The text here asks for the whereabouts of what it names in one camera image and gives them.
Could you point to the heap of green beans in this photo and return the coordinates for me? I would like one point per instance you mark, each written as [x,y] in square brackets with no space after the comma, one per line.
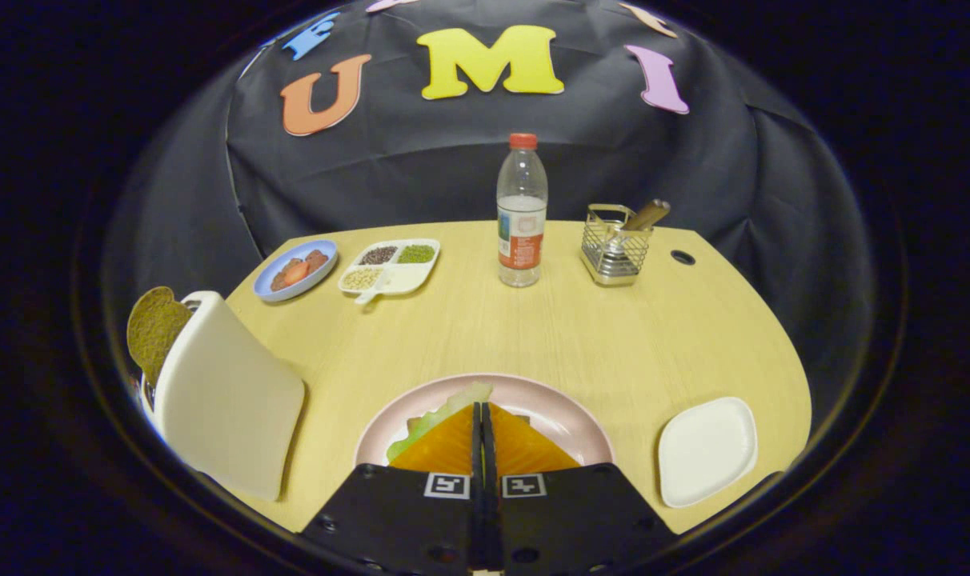
[415,254]

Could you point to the white toaster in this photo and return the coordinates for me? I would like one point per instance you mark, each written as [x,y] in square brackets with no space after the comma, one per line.
[229,400]

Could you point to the brown toast bread slice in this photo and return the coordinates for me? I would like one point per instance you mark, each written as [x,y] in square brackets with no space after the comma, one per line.
[155,332]

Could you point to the heap of dark beans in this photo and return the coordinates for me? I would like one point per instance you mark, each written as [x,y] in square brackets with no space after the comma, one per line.
[378,255]

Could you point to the metal mesh utensil holder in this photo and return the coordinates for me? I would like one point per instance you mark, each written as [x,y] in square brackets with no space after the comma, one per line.
[609,256]

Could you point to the white divided tray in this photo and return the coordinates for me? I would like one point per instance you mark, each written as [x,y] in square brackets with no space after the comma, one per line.
[405,280]

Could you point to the blue round plate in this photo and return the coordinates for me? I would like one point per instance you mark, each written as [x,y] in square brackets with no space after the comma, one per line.
[313,284]

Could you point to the clear plastic water bottle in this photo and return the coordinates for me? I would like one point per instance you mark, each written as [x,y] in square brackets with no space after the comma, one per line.
[522,240]

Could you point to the pile of brown meat slices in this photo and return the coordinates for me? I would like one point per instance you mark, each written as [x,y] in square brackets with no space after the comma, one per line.
[317,260]

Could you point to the white square plate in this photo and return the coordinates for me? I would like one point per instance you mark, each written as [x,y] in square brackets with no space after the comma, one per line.
[705,452]

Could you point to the green lettuce leaf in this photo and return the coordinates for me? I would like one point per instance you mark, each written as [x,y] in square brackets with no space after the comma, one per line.
[445,408]

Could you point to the orange round food slice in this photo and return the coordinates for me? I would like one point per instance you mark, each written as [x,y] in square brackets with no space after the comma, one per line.
[295,273]

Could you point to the pink round plate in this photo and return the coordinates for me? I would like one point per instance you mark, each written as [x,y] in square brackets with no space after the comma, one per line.
[557,416]

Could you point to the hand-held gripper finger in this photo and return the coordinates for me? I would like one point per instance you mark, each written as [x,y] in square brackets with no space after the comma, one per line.
[489,512]
[477,480]

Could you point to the heap of pale beans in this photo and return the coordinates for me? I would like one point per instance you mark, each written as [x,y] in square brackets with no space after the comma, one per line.
[362,278]

